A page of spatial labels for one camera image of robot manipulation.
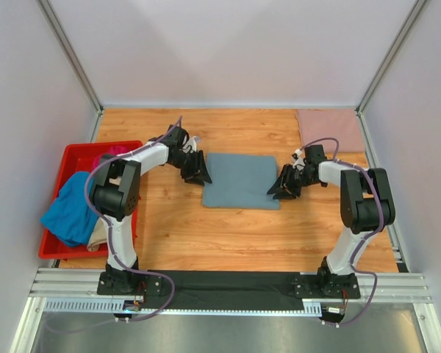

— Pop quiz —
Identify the grey blue t shirt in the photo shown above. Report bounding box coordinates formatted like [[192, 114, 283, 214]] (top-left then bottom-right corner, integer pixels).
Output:
[[202, 153, 280, 210]]

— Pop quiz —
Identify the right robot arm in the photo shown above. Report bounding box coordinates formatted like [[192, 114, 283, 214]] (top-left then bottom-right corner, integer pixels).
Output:
[[268, 144, 395, 299]]

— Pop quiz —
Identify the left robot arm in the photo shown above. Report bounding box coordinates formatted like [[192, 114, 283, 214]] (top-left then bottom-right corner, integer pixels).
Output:
[[84, 121, 212, 296]]

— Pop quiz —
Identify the folded pink t shirt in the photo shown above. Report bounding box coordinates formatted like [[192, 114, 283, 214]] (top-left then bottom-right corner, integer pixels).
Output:
[[296, 108, 365, 153]]

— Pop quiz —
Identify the magenta t shirt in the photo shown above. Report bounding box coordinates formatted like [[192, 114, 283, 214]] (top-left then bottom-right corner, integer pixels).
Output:
[[91, 146, 130, 169]]

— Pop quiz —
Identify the beige t shirt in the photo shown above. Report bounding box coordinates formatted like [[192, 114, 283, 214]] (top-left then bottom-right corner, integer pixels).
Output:
[[87, 176, 129, 253]]

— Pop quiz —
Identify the red plastic bin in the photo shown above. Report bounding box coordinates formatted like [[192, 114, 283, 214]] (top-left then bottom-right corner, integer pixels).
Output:
[[38, 140, 143, 260]]

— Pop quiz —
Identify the bright blue t shirt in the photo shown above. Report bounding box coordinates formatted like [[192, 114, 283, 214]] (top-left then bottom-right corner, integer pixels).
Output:
[[40, 171, 98, 247]]

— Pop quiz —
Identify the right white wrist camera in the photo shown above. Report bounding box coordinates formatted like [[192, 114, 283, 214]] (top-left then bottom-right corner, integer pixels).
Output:
[[291, 149, 305, 171]]

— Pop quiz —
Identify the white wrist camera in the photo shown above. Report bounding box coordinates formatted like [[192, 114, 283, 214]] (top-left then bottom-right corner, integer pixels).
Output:
[[183, 135, 201, 154], [291, 149, 305, 171]]

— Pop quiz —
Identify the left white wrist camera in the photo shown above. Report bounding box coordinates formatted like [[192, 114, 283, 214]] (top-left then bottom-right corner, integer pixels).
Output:
[[183, 135, 201, 154]]

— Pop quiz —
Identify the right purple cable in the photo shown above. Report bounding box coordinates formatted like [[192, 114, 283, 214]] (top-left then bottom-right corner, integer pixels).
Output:
[[301, 137, 389, 328]]

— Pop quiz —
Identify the purple cable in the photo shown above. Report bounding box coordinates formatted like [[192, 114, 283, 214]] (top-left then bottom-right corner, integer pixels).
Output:
[[301, 137, 389, 328], [43, 115, 184, 335]]

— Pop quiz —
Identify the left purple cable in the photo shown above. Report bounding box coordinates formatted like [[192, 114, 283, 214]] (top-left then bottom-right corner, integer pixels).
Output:
[[43, 115, 184, 335]]

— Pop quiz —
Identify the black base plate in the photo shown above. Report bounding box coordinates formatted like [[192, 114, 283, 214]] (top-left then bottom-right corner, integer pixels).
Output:
[[103, 271, 361, 308]]

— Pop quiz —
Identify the slotted cable duct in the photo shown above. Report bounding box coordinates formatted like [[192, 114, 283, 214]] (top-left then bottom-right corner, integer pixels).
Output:
[[43, 298, 322, 318]]

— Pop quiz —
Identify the right aluminium frame post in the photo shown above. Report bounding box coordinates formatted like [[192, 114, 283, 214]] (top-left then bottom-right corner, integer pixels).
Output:
[[355, 0, 430, 115]]

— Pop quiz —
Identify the aluminium frame post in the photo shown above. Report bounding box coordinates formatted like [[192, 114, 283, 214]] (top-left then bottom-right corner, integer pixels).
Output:
[[36, 0, 103, 112], [355, 0, 430, 115]]

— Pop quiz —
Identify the left aluminium frame post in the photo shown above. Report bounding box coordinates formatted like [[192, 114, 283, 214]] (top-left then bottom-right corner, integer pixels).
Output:
[[36, 0, 103, 112]]

